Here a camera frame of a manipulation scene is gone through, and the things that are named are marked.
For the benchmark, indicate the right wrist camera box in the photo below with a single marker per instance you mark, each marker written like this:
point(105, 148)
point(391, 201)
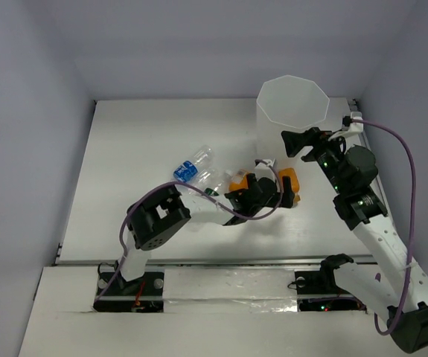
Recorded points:
point(352, 125)

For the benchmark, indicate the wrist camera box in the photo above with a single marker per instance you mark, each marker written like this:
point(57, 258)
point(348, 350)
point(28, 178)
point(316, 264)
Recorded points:
point(352, 125)
point(265, 168)

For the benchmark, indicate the clear bottle blue label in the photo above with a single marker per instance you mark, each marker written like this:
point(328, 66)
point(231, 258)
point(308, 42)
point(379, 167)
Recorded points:
point(191, 167)

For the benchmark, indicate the clear bottle green label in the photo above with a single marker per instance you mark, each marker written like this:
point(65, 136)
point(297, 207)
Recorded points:
point(210, 181)

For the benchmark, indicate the aluminium front rail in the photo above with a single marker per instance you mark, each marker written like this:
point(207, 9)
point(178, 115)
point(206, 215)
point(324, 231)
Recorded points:
point(290, 261)

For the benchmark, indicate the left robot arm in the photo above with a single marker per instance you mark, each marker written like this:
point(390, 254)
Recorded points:
point(159, 215)

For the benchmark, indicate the aluminium rail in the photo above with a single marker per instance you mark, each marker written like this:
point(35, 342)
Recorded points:
point(290, 261)
point(371, 160)

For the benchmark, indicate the white octagonal plastic bin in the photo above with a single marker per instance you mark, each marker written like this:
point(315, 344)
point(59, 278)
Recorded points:
point(286, 103)

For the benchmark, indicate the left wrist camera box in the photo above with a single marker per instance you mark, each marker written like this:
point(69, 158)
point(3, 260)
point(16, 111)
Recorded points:
point(265, 168)

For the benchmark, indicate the aluminium right side rail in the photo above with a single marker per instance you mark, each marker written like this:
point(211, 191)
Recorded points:
point(371, 160)

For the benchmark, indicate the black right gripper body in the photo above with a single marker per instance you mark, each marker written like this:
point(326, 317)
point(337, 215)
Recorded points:
point(328, 154)

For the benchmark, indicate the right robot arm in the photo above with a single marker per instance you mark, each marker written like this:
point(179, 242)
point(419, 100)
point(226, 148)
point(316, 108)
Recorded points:
point(399, 296)

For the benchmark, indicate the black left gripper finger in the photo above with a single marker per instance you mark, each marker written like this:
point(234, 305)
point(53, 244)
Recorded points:
point(288, 195)
point(251, 181)

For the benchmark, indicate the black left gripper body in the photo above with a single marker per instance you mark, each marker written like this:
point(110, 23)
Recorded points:
point(264, 194)

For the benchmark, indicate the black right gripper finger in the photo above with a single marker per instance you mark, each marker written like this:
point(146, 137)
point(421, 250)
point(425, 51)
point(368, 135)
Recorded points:
point(295, 142)
point(310, 156)

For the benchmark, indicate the orange bottle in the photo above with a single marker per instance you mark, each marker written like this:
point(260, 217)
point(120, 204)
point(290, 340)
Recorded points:
point(290, 173)
point(239, 181)

